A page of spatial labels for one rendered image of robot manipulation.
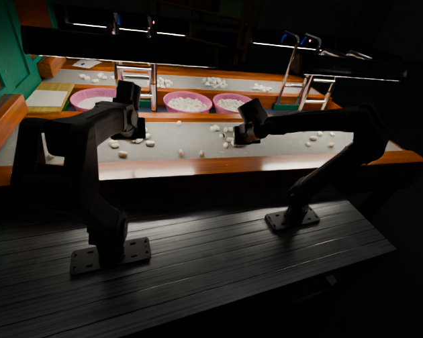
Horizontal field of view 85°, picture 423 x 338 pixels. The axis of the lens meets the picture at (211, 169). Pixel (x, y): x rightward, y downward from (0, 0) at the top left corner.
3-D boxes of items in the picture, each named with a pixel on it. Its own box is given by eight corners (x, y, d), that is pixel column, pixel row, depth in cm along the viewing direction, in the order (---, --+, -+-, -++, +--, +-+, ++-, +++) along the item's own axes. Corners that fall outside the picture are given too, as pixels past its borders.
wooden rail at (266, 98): (325, 112, 173) (332, 98, 166) (45, 106, 124) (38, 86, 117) (321, 108, 177) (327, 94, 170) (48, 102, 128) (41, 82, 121)
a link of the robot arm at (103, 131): (101, 97, 55) (-6, 126, 28) (139, 102, 56) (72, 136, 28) (103, 145, 60) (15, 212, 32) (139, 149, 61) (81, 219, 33)
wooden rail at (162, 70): (297, 101, 204) (305, 80, 192) (64, 93, 155) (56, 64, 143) (291, 96, 213) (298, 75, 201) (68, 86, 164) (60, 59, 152)
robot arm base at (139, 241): (65, 235, 58) (61, 261, 53) (147, 221, 65) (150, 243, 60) (72, 253, 63) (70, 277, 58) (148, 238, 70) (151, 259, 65)
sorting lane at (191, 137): (402, 154, 123) (405, 151, 122) (-17, 173, 74) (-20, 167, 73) (362, 126, 145) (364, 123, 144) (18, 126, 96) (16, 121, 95)
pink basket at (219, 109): (261, 128, 134) (266, 113, 128) (217, 128, 127) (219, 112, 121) (245, 107, 154) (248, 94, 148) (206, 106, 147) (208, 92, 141)
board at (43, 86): (60, 113, 99) (59, 111, 99) (18, 113, 95) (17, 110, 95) (74, 85, 124) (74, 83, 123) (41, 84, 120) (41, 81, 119)
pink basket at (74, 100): (141, 117, 125) (139, 100, 120) (97, 134, 107) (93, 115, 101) (108, 100, 135) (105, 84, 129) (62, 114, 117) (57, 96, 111)
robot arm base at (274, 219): (270, 200, 78) (281, 216, 73) (317, 192, 84) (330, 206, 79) (263, 216, 83) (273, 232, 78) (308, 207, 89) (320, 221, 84)
